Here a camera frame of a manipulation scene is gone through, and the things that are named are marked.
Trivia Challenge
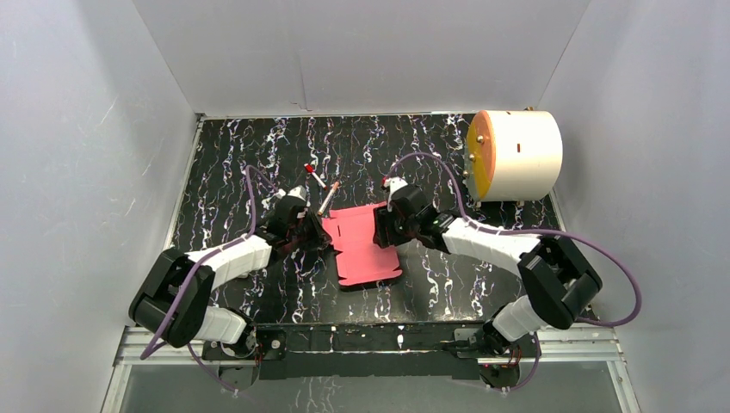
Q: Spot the pink cardboard box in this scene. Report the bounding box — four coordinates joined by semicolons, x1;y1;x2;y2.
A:
322;202;402;288

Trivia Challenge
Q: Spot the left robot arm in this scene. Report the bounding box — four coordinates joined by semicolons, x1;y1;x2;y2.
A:
128;186;331;358

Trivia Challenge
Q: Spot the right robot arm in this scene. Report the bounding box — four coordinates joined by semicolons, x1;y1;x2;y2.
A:
374;178;603;356

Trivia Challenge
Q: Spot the orange capped white marker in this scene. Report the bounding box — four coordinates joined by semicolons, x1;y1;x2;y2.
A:
317;181;340;216

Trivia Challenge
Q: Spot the red capped white marker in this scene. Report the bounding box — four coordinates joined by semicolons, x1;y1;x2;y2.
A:
304;163;328;189

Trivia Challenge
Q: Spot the white cylindrical drum device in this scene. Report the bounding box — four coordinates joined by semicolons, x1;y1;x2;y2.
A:
464;110;563;202

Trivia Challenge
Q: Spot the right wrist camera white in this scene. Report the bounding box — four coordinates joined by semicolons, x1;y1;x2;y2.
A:
380;176;408;193

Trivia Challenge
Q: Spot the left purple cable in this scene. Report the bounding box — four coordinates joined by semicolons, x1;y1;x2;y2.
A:
139;165;281;394

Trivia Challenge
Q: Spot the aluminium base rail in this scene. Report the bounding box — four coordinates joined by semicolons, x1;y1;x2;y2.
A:
114;322;625;366

